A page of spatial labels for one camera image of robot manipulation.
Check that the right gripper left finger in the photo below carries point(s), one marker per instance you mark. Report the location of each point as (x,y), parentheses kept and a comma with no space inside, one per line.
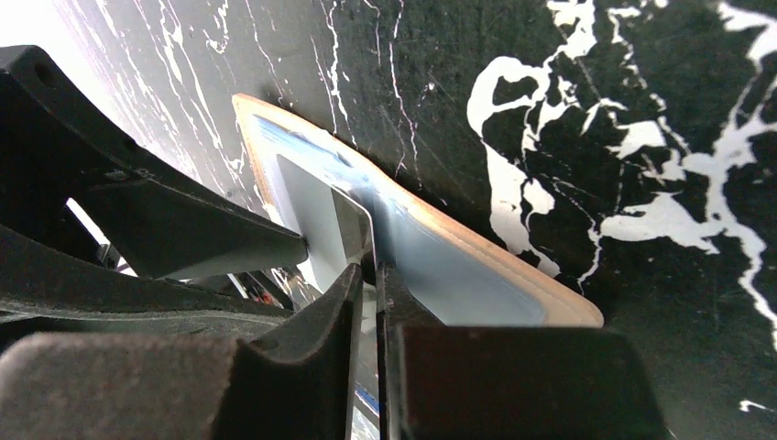
(294,382)

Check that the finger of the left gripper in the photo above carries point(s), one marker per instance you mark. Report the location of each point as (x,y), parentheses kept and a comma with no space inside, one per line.
(44,290)
(57,146)

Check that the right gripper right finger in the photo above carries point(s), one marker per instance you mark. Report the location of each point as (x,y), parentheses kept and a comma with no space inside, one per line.
(438,381)

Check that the grey card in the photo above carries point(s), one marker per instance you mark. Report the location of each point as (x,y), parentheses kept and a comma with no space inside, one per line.
(337,231)

